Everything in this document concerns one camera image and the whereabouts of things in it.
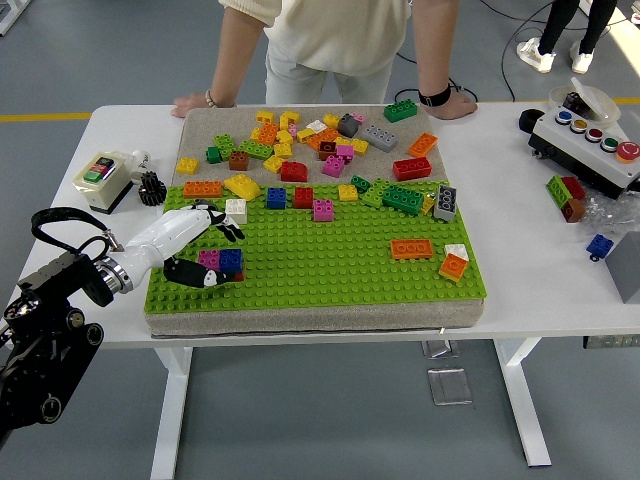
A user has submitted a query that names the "clear plastic bag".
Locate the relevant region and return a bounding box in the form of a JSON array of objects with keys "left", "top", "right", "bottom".
[{"left": 579, "top": 192, "right": 640, "bottom": 239}]

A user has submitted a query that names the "black ring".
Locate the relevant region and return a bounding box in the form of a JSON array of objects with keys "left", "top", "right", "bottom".
[{"left": 518, "top": 108, "right": 546, "bottom": 135}]

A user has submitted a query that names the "lime green two-by-four brick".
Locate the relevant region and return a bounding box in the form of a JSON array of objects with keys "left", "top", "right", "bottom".
[{"left": 237, "top": 139, "right": 275, "bottom": 161}]

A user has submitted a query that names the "blue sloped brick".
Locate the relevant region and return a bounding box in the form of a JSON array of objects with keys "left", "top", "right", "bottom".
[{"left": 218, "top": 248, "right": 245, "bottom": 274}]

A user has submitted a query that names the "grey two-by-four brick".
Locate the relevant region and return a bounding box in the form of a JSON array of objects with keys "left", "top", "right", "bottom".
[
  {"left": 432, "top": 183, "right": 458, "bottom": 222},
  {"left": 360, "top": 123, "right": 399, "bottom": 153}
]

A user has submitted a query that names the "person's right hand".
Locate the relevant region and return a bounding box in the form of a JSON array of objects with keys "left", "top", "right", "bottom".
[{"left": 170, "top": 91, "right": 209, "bottom": 119}]

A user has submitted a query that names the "table height control panel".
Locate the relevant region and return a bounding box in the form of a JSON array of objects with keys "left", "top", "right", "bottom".
[{"left": 582, "top": 334, "right": 640, "bottom": 350}]

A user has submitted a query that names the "black floor cable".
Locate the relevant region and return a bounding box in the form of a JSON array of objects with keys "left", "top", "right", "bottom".
[
  {"left": 501, "top": 0, "right": 556, "bottom": 103},
  {"left": 393, "top": 49, "right": 480, "bottom": 105}
]

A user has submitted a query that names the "white push-button control box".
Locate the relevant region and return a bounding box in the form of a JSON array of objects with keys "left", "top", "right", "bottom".
[{"left": 528, "top": 107, "right": 640, "bottom": 200}]

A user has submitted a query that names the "white two-by-two brick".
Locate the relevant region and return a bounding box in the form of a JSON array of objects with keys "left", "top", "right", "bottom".
[{"left": 224, "top": 198, "right": 249, "bottom": 225}]

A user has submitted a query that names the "clear plastic container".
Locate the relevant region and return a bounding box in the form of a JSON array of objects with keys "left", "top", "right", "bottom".
[{"left": 548, "top": 76, "right": 622, "bottom": 126}]

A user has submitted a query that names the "yellow curved brick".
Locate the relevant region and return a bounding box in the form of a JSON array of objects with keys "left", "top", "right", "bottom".
[{"left": 223, "top": 172, "right": 261, "bottom": 201}]

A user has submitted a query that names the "white table leg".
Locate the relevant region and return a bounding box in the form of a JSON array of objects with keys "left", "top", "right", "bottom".
[
  {"left": 149, "top": 346, "right": 194, "bottom": 480},
  {"left": 492, "top": 338, "right": 553, "bottom": 469}
]

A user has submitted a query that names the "grey box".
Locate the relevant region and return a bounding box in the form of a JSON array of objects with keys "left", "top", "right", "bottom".
[{"left": 603, "top": 230, "right": 640, "bottom": 305}]

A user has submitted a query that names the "white desk frame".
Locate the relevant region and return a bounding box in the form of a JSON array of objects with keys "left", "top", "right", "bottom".
[{"left": 0, "top": 0, "right": 27, "bottom": 37}]

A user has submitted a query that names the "orange and yellow brick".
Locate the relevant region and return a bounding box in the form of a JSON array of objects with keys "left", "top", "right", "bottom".
[{"left": 438, "top": 252, "right": 468, "bottom": 283}]

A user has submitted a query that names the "red curved brick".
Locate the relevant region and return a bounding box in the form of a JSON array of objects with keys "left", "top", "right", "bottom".
[{"left": 279, "top": 160, "right": 309, "bottom": 183}]

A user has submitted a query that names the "blue brick with keyring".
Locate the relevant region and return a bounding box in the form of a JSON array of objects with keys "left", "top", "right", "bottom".
[{"left": 585, "top": 233, "right": 615, "bottom": 262}]

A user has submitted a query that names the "black gear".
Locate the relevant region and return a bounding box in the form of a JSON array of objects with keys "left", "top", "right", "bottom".
[{"left": 137, "top": 170, "right": 168, "bottom": 206}]

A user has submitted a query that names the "person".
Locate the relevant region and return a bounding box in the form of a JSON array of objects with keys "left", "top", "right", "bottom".
[{"left": 219, "top": 0, "right": 461, "bottom": 106}]

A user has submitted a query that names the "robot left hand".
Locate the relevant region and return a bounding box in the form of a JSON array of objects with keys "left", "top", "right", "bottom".
[{"left": 119, "top": 201, "right": 247, "bottom": 294}]

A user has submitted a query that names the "small clear plastic case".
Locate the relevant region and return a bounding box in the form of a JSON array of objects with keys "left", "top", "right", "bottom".
[{"left": 421, "top": 339, "right": 454, "bottom": 359}]

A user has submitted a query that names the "black wristband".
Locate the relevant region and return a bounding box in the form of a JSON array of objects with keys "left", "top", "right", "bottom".
[{"left": 418, "top": 83, "right": 453, "bottom": 109}]

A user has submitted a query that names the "magenta two-by-two brick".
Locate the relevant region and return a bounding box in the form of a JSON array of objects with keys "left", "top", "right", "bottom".
[{"left": 322, "top": 154, "right": 347, "bottom": 179}]

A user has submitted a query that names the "dark grey sloped brick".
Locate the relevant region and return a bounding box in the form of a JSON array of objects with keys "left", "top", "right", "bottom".
[{"left": 336, "top": 113, "right": 361, "bottom": 138}]

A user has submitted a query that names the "green studded baseplate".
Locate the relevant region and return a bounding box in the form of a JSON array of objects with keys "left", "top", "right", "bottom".
[{"left": 142, "top": 178, "right": 489, "bottom": 315}]

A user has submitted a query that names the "person's left hand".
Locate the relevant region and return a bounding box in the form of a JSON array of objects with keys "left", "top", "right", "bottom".
[{"left": 427, "top": 92, "right": 480, "bottom": 122}]

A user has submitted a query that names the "dark green two-by-four brick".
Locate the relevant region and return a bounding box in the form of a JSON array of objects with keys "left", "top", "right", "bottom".
[
  {"left": 382, "top": 183, "right": 426, "bottom": 216},
  {"left": 383, "top": 97, "right": 420, "bottom": 124}
]

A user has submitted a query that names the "orange two-by-four brick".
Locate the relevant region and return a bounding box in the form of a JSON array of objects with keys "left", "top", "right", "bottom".
[
  {"left": 389, "top": 238, "right": 434, "bottom": 261},
  {"left": 182, "top": 179, "right": 223, "bottom": 199},
  {"left": 407, "top": 132, "right": 439, "bottom": 159}
]

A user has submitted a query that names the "large orange brick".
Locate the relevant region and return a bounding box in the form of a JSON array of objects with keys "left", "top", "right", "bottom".
[{"left": 304, "top": 127, "right": 342, "bottom": 151}]

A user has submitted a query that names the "large clear plastic case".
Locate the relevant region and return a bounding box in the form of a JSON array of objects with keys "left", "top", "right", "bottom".
[{"left": 427, "top": 368, "right": 474, "bottom": 406}]

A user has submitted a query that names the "beige switch box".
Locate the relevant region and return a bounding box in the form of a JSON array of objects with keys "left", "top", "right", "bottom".
[{"left": 73, "top": 149, "right": 135, "bottom": 215}]

